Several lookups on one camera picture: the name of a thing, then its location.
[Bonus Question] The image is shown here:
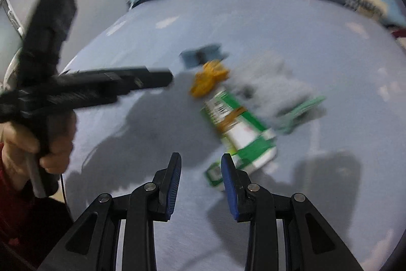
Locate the blue cloud-print bed blanket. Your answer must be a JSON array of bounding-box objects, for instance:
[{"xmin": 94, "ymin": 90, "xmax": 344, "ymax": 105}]
[{"xmin": 64, "ymin": 0, "xmax": 405, "ymax": 270}]

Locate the person left hand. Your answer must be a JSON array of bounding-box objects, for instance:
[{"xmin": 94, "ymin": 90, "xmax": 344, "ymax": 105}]
[{"xmin": 1, "ymin": 111, "xmax": 76, "ymax": 190}]

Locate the blue tape roll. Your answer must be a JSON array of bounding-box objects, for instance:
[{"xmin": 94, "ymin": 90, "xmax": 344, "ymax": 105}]
[{"xmin": 180, "ymin": 43, "xmax": 226, "ymax": 69}]

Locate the green white snack box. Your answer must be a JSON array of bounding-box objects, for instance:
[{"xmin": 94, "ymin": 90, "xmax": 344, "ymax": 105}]
[{"xmin": 202, "ymin": 89, "xmax": 277, "ymax": 174}]

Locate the grey sock green cuff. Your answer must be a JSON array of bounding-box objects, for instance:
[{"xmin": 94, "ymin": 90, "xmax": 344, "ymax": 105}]
[{"xmin": 225, "ymin": 51, "xmax": 326, "ymax": 134}]

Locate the yellow toy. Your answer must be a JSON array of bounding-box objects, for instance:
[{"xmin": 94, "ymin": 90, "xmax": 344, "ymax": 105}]
[{"xmin": 190, "ymin": 60, "xmax": 230, "ymax": 98}]

